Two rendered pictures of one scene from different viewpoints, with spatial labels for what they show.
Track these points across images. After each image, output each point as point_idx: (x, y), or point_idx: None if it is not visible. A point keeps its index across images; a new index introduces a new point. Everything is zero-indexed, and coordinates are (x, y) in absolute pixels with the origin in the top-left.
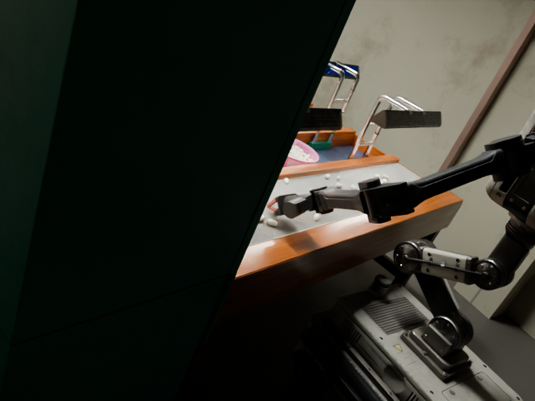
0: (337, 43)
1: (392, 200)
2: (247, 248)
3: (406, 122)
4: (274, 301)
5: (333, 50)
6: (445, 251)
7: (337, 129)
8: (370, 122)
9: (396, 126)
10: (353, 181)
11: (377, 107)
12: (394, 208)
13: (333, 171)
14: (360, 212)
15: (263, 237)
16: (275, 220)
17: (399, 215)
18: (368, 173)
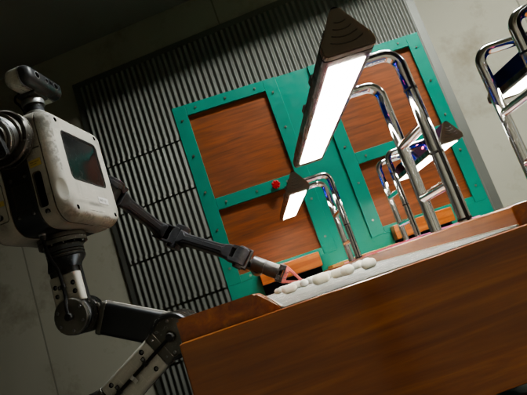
0: (191, 172)
1: (165, 233)
2: (223, 271)
3: (299, 135)
4: None
5: (192, 175)
6: (140, 307)
7: (286, 193)
8: (394, 143)
9: (296, 154)
10: (354, 270)
11: (381, 110)
12: (162, 237)
13: (380, 259)
14: (272, 297)
15: (271, 295)
16: (279, 287)
17: (159, 240)
18: (387, 261)
